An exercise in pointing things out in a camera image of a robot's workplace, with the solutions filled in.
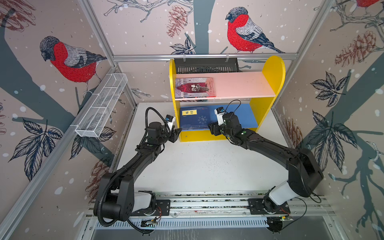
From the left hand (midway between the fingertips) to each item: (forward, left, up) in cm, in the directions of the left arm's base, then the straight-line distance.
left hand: (177, 127), depth 85 cm
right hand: (+2, -20, 0) cm, 20 cm away
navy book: (+7, -11, 0) cm, 13 cm away
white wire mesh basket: (-4, +39, +13) cm, 41 cm away
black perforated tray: (+38, -19, +17) cm, 46 cm away
